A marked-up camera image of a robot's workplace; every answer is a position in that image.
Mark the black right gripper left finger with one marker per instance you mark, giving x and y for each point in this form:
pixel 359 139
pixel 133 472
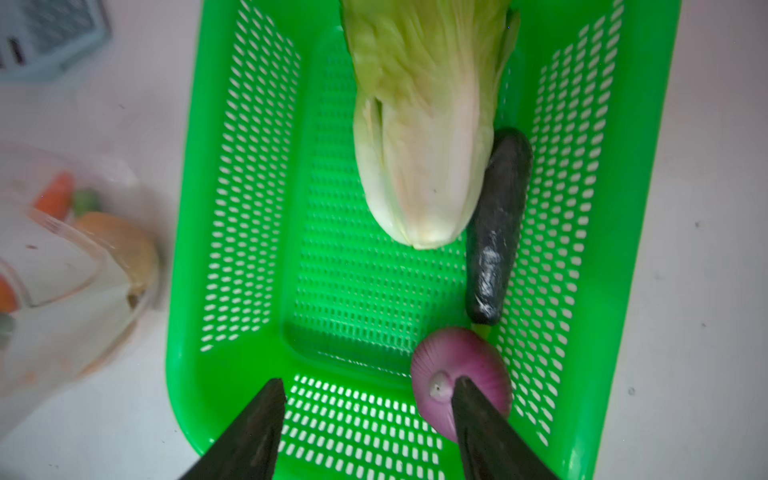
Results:
pixel 249 447

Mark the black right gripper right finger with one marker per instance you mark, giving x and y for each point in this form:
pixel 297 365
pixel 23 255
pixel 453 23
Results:
pixel 490 448

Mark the purple toy onion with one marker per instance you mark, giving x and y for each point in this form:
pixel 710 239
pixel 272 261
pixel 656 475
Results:
pixel 447 355

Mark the green plastic basket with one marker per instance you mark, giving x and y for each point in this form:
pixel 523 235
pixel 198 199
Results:
pixel 280 271

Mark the dark green toy cucumber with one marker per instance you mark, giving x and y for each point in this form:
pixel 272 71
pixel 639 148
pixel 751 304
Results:
pixel 494 231

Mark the toy potato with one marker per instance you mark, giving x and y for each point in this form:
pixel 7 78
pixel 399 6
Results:
pixel 132 248

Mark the clear zip top bag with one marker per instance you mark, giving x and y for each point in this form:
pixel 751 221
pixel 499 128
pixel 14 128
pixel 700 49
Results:
pixel 64 307

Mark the orange toy carrot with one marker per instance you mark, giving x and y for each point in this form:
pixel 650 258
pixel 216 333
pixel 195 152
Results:
pixel 57 197

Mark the toy napa cabbage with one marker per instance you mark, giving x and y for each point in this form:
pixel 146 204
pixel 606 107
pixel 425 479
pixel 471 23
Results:
pixel 428 75

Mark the light blue calculator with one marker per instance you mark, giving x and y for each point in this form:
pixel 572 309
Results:
pixel 41 39

